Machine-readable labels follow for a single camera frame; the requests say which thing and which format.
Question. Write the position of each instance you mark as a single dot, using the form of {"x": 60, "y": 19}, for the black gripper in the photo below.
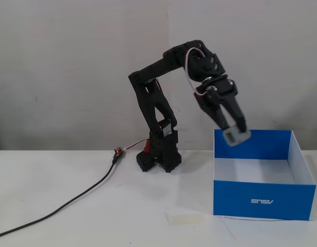
{"x": 223, "y": 94}

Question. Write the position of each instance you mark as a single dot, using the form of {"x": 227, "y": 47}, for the clear tape strip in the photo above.
{"x": 185, "y": 219}

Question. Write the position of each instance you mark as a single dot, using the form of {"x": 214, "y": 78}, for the gray cube block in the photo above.
{"x": 235, "y": 139}

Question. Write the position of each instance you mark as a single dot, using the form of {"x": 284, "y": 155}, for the small controller board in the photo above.
{"x": 118, "y": 152}

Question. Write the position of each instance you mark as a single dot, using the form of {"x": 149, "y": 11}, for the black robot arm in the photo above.
{"x": 158, "y": 67}

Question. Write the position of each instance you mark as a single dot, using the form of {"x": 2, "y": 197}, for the blue white cardboard box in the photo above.
{"x": 263, "y": 200}

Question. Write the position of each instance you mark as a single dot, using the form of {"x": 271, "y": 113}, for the red clamp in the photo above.
{"x": 147, "y": 146}

